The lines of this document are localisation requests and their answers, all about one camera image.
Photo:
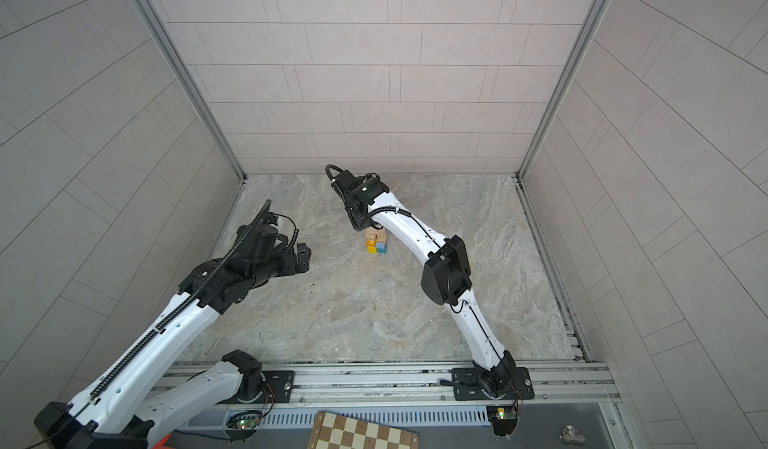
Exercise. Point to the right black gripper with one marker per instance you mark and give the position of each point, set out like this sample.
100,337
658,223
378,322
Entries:
355,220

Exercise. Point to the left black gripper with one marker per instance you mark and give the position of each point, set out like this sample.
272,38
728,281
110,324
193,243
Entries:
291,266

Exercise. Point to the plain wooden block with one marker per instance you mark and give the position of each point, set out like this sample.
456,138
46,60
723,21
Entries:
375,234

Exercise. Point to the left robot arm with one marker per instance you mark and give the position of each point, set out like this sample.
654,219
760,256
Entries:
117,409

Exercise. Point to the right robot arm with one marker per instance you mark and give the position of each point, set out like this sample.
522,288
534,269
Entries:
446,281

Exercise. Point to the left green circuit board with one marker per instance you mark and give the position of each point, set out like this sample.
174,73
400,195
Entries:
241,426

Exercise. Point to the checkered chess board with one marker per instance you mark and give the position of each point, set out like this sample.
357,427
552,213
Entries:
331,430

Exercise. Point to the right circuit board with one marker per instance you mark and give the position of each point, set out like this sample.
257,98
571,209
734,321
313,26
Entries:
503,420

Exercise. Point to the small metal fitting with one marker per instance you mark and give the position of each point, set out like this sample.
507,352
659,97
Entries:
569,435

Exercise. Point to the aluminium mounting rail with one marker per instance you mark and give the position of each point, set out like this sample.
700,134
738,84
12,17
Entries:
369,384

